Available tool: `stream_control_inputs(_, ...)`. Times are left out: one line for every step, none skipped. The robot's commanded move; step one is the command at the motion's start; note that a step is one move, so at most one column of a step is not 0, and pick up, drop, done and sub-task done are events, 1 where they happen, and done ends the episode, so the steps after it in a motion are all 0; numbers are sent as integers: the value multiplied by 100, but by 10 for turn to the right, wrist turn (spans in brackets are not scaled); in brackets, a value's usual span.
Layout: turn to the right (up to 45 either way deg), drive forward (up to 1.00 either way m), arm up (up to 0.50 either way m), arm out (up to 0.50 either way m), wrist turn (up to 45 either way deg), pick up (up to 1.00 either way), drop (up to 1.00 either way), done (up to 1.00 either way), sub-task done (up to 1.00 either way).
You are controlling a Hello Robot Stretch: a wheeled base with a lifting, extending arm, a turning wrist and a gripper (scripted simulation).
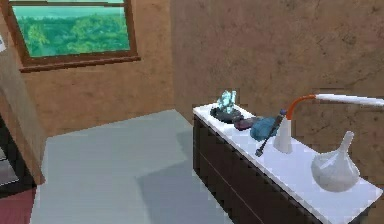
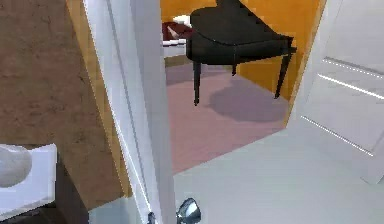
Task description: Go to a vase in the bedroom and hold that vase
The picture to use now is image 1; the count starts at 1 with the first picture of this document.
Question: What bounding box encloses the white glass vase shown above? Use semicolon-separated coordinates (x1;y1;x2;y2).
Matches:
310;130;361;193

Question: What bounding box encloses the pale blue crystal statue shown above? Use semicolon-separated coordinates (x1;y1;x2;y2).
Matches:
209;89;244;124

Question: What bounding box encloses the dark purple flat object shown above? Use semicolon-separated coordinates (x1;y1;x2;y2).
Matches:
234;116;264;132

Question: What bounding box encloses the blue cloth bundle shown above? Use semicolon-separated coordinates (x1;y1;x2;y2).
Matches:
249;115;283;142

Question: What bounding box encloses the dark dresser with white top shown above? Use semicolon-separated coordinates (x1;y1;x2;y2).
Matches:
192;103;384;224

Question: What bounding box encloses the dark thin stick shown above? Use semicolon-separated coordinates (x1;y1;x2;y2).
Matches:
254;109;288;158

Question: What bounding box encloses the white and orange desk lamp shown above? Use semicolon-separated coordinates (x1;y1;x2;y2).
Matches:
273;93;384;155

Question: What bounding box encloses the brown framed window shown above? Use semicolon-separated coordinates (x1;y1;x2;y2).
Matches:
0;0;142;74

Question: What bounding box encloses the dark doorway furniture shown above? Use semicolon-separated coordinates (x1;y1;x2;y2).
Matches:
0;113;37;200

